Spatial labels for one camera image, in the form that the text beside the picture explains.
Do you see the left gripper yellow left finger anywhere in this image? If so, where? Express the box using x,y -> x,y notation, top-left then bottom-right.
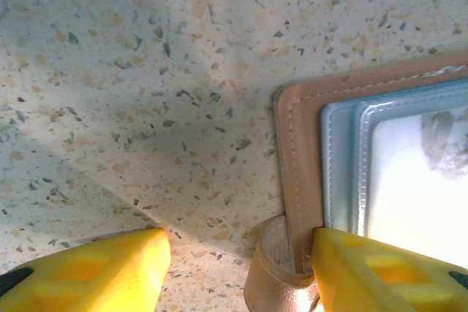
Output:
0,227 -> 172,312

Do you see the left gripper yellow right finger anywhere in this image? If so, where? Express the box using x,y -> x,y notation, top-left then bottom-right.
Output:
310,227 -> 468,312

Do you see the tan leather card holder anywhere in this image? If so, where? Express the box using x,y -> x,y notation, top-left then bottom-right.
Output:
244,50 -> 468,312

